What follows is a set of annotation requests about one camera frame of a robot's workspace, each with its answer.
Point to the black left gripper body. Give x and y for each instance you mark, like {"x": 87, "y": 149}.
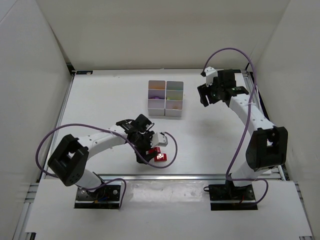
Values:
{"x": 144, "y": 149}

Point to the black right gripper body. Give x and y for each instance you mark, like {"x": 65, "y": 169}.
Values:
{"x": 206, "y": 92}

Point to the red lego brick with dots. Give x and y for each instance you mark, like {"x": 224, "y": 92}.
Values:
{"x": 160, "y": 157}

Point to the purple lego brick with holes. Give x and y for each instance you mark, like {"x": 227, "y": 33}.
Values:
{"x": 156, "y": 98}

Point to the dark green lego brick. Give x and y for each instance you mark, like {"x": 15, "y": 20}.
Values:
{"x": 175, "y": 88}

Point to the orange round lego piece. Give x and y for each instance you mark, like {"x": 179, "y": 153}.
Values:
{"x": 156, "y": 87}

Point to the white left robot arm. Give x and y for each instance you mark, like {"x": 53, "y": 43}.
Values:
{"x": 70, "y": 157}

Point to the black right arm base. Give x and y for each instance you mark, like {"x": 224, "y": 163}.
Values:
{"x": 228, "y": 197}

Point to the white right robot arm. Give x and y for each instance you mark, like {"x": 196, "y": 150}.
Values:
{"x": 267, "y": 147}

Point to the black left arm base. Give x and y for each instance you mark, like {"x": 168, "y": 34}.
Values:
{"x": 107, "y": 197}

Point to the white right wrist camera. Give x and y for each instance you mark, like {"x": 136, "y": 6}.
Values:
{"x": 209, "y": 73}

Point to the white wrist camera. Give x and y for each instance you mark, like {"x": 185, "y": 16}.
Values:
{"x": 159, "y": 140}
{"x": 209, "y": 73}

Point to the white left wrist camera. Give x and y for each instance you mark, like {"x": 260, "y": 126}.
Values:
{"x": 159, "y": 140}

